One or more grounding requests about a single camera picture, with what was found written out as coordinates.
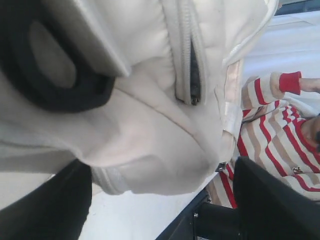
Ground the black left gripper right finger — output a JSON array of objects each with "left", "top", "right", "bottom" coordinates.
[{"left": 234, "top": 157, "right": 320, "bottom": 240}]

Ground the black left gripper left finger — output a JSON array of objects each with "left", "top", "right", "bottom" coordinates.
[{"left": 0, "top": 160, "right": 92, "bottom": 240}]

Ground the cream white duffel bag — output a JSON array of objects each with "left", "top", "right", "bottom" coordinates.
[{"left": 0, "top": 0, "right": 278, "bottom": 208}]

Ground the person in striped sweater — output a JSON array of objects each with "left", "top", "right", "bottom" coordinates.
[{"left": 207, "top": 71, "right": 320, "bottom": 209}]

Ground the black table frame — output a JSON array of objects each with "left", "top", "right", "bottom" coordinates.
[{"left": 156, "top": 189, "right": 242, "bottom": 240}]

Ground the black plastic D-ring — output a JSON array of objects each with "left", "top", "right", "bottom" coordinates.
[{"left": 0, "top": 0, "right": 116, "bottom": 115}]

